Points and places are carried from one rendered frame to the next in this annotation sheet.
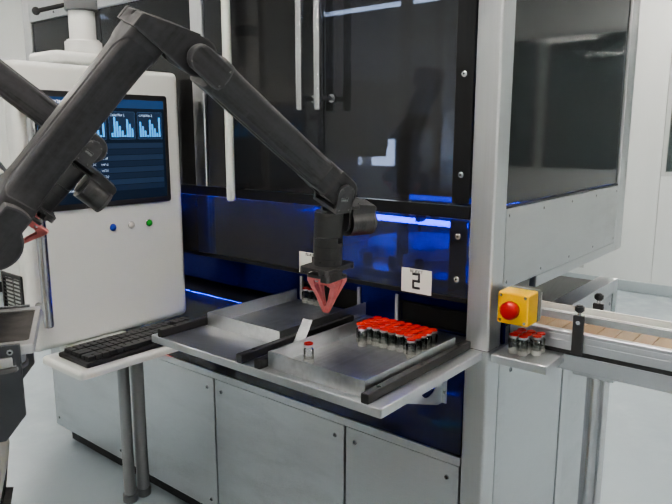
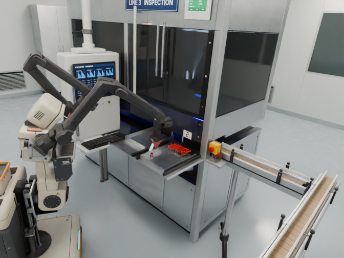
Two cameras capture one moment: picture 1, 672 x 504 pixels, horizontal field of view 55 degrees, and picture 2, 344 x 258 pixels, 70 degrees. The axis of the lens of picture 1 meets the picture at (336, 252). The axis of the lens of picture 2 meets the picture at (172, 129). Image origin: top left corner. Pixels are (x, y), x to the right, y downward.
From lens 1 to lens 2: 0.55 m
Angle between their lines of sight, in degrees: 13
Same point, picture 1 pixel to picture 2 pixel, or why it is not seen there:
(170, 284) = (115, 120)
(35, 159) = (74, 118)
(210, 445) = (126, 167)
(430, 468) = (187, 186)
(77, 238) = not seen: hidden behind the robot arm
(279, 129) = (142, 104)
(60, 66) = (81, 55)
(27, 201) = (72, 128)
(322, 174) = (155, 114)
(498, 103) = (214, 88)
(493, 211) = (210, 120)
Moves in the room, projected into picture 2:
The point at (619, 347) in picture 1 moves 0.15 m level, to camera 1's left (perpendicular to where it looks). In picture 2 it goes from (242, 163) to (221, 160)
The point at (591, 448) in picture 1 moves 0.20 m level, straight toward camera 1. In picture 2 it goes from (233, 187) to (226, 201)
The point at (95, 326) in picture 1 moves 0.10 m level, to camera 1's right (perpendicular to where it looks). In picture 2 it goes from (91, 134) to (102, 135)
